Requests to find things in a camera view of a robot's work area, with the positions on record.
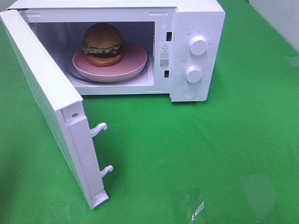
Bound hamburger with lettuce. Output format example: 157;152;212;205
81;23;123;67

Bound pink round plate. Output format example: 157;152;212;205
72;41;148;83

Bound white microwave door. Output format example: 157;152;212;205
0;10;113;209

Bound white microwave knob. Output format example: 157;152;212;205
185;66;203;83
189;35;208;56

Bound white microwave oven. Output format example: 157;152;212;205
6;0;225;102

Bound round door release button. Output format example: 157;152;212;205
183;88;197;99

